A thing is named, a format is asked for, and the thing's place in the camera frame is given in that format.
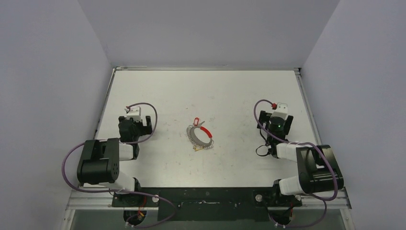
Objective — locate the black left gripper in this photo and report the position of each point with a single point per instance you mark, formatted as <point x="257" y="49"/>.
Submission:
<point x="145" y="130"/>

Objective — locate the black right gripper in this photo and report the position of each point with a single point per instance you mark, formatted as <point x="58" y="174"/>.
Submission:
<point x="263" y="117"/>

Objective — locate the large keyring with red grip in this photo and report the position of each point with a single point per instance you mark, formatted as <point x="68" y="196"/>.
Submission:
<point x="200" y="136"/>

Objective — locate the red tagged key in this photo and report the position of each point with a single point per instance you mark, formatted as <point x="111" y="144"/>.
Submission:
<point x="198" y="122"/>

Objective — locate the yellow tagged key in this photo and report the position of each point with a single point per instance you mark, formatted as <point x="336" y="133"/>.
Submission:
<point x="198" y="147"/>

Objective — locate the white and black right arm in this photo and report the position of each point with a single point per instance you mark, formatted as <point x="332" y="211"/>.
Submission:
<point x="317" y="168"/>

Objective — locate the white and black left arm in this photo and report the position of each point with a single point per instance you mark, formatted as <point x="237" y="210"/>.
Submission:
<point x="99" y="163"/>

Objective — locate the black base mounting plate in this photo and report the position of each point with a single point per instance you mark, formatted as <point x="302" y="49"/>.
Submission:
<point x="209" y="204"/>

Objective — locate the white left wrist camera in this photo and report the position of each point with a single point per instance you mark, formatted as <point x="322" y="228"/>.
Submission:
<point x="133" y="113"/>

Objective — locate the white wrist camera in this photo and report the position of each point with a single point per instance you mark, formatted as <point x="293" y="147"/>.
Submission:
<point x="133" y="113"/>
<point x="280" y="110"/>

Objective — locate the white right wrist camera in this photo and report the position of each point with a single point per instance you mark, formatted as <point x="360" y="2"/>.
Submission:
<point x="280" y="110"/>

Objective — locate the aluminium front rail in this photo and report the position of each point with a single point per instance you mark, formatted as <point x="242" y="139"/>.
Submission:
<point x="103" y="201"/>

